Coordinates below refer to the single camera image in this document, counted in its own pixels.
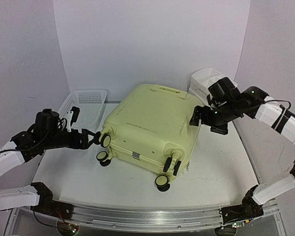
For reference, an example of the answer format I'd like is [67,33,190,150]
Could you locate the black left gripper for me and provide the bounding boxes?
[42,128,98,150]

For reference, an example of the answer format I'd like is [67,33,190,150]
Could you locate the white plastic drawer organizer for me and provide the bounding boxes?
[188,67,226,100]

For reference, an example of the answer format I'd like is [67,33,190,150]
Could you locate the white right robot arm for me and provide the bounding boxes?
[190,83,295,223]

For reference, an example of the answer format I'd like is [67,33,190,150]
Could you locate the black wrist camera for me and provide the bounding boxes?
[33,109,59,134]
[207,77,240,105]

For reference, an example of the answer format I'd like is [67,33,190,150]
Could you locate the pale green hard-shell suitcase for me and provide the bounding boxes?
[96,84,202,192]

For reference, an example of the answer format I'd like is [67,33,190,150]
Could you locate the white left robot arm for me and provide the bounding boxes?
[0,129,101,220]

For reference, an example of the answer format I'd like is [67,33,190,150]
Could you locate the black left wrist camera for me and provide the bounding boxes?
[33,109,59,134]

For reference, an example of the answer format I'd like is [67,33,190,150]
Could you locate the white perforated plastic basket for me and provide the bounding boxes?
[58,89,108,131]

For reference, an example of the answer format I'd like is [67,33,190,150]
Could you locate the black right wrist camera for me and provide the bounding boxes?
[207,77,240,105]

